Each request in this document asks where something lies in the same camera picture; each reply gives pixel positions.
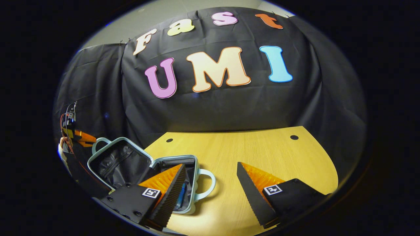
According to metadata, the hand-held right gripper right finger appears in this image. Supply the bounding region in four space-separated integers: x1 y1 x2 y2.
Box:
236 161 329 229

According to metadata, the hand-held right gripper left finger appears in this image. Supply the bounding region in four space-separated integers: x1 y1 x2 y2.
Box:
98 163 187 230

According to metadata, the blue and white tube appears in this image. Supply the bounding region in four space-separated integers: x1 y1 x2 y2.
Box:
176 183 187 209

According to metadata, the light blue suitcase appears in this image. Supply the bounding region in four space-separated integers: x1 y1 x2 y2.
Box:
87 137 216 215

